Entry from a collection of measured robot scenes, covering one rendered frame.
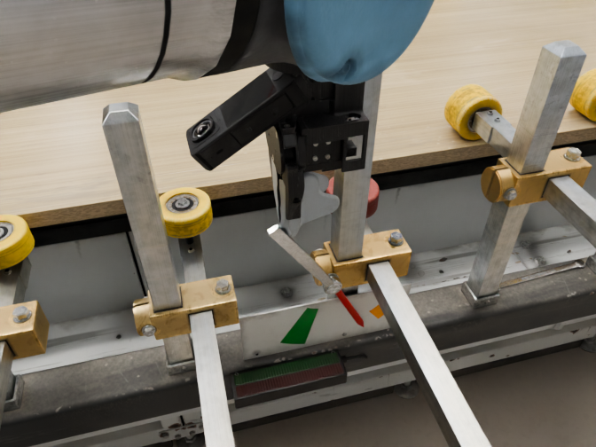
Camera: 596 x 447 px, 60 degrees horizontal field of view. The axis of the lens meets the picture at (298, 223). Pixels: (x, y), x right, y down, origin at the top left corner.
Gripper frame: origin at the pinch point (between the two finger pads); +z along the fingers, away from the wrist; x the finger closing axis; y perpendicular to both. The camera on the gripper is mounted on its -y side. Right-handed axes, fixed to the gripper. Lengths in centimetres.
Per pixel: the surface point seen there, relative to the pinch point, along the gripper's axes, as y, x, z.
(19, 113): -38, 55, 10
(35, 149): -33, 41, 10
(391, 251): 16.4, 6.0, 13.5
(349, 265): 10.1, 5.3, 14.0
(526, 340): 75, 28, 85
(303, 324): 3.5, 5.2, 24.6
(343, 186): 8.7, 6.1, 0.8
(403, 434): 36, 19, 101
